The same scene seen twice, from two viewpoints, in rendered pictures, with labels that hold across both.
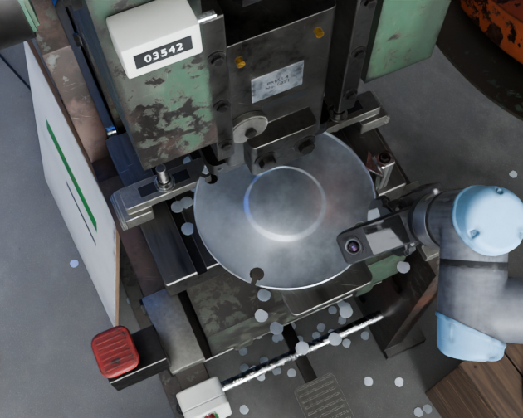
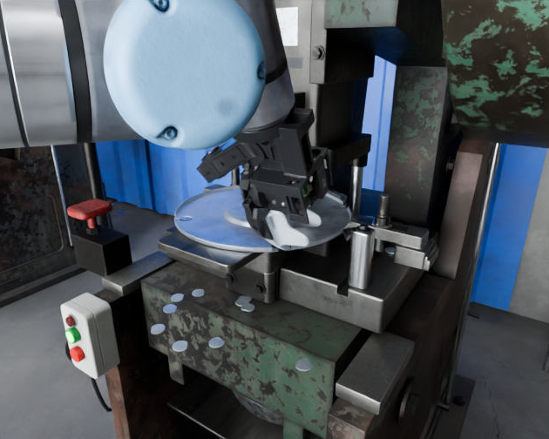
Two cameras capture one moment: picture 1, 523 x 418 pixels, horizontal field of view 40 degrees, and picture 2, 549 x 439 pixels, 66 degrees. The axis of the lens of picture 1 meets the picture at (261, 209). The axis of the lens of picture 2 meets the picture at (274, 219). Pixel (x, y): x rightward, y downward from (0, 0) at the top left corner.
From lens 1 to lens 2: 0.99 m
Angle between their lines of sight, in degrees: 57
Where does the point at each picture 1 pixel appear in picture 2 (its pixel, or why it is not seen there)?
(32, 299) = not seen: hidden behind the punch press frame
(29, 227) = not seen: hidden behind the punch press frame
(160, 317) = (147, 260)
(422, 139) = not seen: outside the picture
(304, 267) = (209, 233)
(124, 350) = (91, 207)
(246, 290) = (196, 284)
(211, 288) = (186, 269)
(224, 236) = (207, 202)
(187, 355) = (119, 279)
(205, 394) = (89, 303)
